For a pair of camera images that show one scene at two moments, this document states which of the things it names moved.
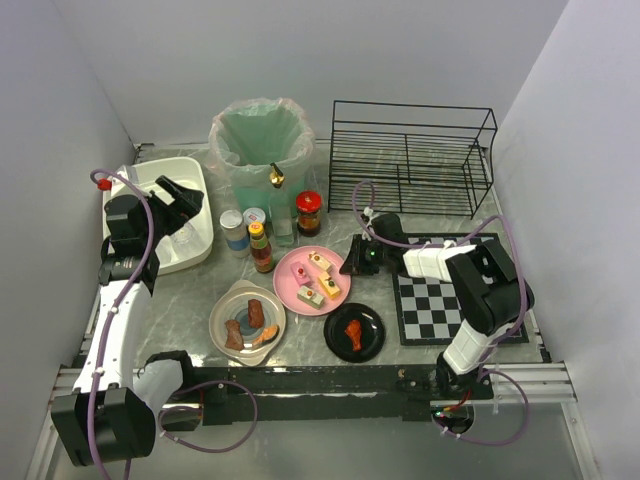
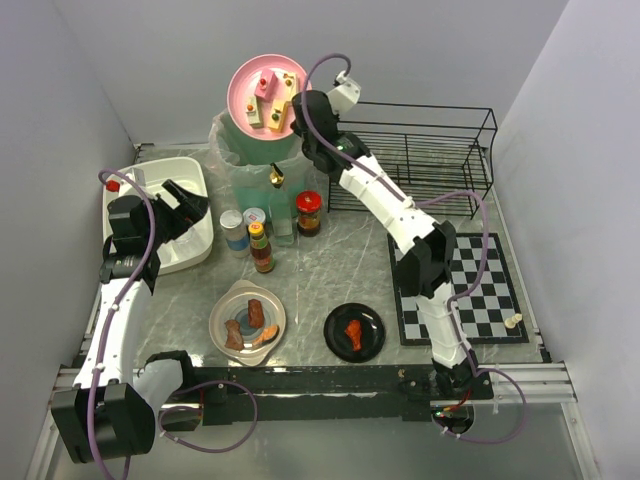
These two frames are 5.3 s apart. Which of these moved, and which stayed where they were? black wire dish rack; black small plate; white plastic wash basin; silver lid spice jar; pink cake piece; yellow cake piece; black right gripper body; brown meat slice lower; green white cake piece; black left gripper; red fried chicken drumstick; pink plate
Moved: pink cake piece; green white cake piece; yellow cake piece; pink plate; black right gripper body
Stayed: red fried chicken drumstick; white plastic wash basin; black wire dish rack; silver lid spice jar; black small plate; black left gripper; brown meat slice lower
